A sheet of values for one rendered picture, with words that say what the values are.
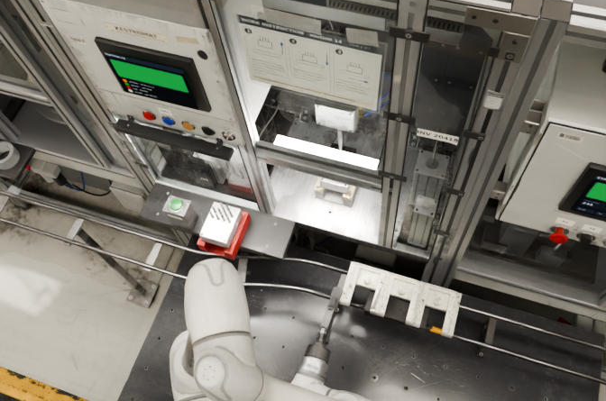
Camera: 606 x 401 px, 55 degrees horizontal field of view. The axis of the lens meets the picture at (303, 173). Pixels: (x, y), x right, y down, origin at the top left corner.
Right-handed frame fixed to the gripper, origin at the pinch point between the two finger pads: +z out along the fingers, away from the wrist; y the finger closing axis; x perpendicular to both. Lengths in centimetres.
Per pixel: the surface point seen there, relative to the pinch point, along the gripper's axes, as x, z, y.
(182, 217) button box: 54, 7, 13
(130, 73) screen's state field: 55, 17, 77
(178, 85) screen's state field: 42, 17, 77
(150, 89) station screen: 51, 17, 71
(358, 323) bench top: -8.1, -1.0, -19.8
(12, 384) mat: 140, -59, -86
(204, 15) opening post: 32, 22, 98
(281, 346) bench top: 14.9, -16.4, -19.8
